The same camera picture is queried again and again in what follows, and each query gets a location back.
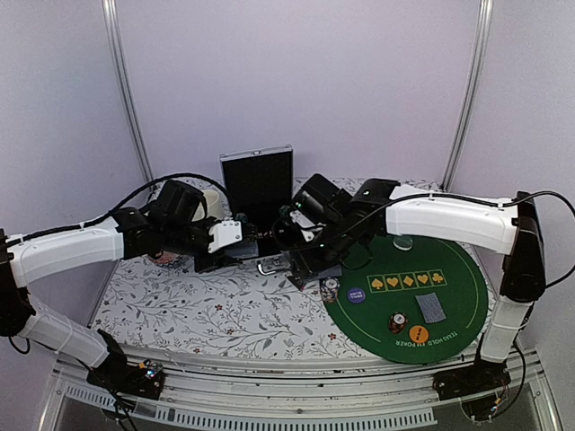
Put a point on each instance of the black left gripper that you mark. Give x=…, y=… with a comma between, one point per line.
x=216, y=261

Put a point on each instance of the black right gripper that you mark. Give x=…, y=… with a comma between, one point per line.
x=309, y=263

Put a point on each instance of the blue playing card deck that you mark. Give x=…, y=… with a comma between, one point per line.
x=246, y=250

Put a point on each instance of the purple small blind button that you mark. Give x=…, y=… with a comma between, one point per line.
x=356, y=295

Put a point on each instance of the aluminium poker case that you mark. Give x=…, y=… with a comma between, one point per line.
x=260, y=182

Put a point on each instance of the clear dealer button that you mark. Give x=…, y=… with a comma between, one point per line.
x=403, y=243

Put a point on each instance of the orange poker chip stack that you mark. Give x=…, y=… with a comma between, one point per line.
x=396, y=323

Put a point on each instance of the orange big blind button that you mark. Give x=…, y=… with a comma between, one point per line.
x=419, y=334

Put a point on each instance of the dealt blue playing card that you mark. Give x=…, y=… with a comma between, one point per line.
x=431, y=308

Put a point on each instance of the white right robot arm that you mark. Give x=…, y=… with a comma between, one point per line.
x=503, y=236

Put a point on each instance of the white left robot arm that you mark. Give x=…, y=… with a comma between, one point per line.
x=45, y=280

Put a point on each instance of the green blue chip stack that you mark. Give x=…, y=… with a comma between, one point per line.
x=241, y=217

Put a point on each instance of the red patterned bowl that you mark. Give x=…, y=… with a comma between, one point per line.
x=166, y=259

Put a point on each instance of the cream ribbed ceramic mug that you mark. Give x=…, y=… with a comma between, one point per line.
x=214, y=206

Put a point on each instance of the green round poker mat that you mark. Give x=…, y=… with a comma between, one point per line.
x=391, y=279

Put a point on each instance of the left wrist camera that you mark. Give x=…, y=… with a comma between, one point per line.
x=179, y=204

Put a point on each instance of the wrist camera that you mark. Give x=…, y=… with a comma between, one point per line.
x=317, y=203
x=179, y=204

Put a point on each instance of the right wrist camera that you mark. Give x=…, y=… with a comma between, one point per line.
x=317, y=203

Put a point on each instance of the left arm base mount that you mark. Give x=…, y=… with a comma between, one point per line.
x=115, y=374

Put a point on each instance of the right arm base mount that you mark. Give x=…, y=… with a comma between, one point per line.
x=483, y=385

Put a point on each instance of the front aluminium rail base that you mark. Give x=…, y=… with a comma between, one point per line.
x=363, y=393

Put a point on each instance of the left aluminium frame post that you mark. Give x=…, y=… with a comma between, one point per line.
x=111, y=22

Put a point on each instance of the aluminium frame post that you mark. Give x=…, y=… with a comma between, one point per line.
x=111, y=22
x=480, y=45

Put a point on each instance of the right aluminium frame post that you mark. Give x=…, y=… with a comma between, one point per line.
x=480, y=45

